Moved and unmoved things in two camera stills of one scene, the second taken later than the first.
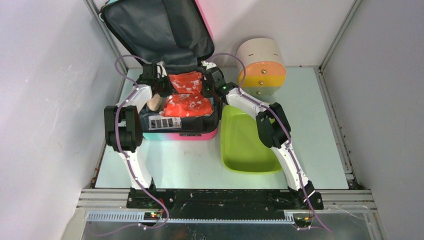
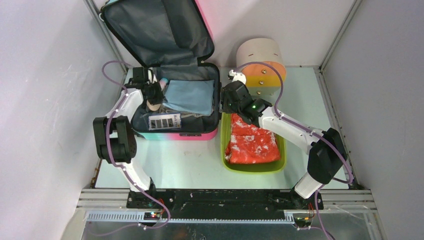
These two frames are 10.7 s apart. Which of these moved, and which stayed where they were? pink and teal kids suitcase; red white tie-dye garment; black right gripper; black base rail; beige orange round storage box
Moved: black right gripper; red white tie-dye garment
Stayed: black base rail; beige orange round storage box; pink and teal kids suitcase
